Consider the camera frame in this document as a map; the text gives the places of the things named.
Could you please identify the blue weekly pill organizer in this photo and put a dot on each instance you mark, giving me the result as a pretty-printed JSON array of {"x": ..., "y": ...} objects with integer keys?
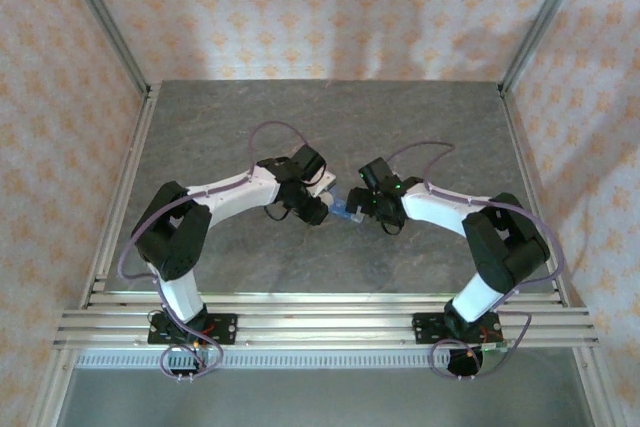
[{"x": 340, "y": 208}]

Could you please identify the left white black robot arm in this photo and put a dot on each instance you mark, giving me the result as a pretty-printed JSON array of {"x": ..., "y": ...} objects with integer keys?
[{"x": 230, "y": 197}]

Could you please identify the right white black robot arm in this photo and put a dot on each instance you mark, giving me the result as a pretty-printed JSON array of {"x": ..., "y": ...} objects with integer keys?
[{"x": 435, "y": 209}]

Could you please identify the wide aluminium extrusion beam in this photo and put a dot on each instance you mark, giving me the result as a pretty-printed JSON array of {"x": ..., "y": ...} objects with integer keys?
[{"x": 325, "y": 327}]

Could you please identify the narrow aluminium extrusion rail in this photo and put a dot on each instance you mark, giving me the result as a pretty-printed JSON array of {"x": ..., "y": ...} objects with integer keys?
[{"x": 325, "y": 299}]

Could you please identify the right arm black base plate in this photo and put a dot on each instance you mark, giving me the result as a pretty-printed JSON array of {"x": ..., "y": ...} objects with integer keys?
[{"x": 425, "y": 327}]

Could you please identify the aluminium side rail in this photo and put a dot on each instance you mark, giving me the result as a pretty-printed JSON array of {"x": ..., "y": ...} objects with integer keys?
[
  {"x": 120, "y": 197},
  {"x": 535, "y": 197}
]

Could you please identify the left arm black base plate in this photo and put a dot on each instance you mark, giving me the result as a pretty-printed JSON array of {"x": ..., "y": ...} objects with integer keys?
[{"x": 225, "y": 327}]

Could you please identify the aluminium frame post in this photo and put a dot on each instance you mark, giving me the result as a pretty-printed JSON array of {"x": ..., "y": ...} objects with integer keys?
[
  {"x": 547, "y": 22},
  {"x": 100, "y": 22}
]

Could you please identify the aluminium frame leg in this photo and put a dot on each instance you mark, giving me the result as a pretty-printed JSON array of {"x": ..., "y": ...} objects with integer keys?
[
  {"x": 595, "y": 387},
  {"x": 52, "y": 387}
]

